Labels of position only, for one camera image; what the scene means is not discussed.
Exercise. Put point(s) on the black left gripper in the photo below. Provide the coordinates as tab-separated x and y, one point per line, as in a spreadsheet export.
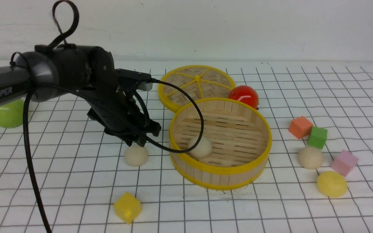
112	110

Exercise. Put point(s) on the cream bun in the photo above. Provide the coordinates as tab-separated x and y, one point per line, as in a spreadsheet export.
135	155
311	158
203	149

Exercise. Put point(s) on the yellow bun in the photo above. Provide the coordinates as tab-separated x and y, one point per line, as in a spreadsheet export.
331	184

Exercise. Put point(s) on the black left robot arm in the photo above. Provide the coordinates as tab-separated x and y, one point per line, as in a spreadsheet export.
89	70

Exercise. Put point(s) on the bamboo steamer lid yellow rim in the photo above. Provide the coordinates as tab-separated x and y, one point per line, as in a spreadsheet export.
198	81

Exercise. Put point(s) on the bamboo steamer tray yellow rim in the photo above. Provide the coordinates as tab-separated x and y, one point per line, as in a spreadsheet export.
241	142

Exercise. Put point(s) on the yellow cube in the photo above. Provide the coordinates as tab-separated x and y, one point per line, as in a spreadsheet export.
127	207

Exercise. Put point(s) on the green apple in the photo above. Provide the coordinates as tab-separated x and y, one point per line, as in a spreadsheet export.
11	114

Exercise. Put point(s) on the red tomato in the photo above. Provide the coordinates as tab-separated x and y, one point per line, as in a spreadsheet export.
246	95

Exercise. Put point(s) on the orange cube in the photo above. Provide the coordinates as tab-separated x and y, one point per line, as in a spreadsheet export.
300	127

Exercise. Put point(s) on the green cube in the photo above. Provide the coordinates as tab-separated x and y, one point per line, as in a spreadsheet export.
317	137

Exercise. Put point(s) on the pink cube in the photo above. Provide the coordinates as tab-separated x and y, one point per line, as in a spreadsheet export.
344	163

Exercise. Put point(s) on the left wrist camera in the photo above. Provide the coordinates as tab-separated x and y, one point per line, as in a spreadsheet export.
133	80

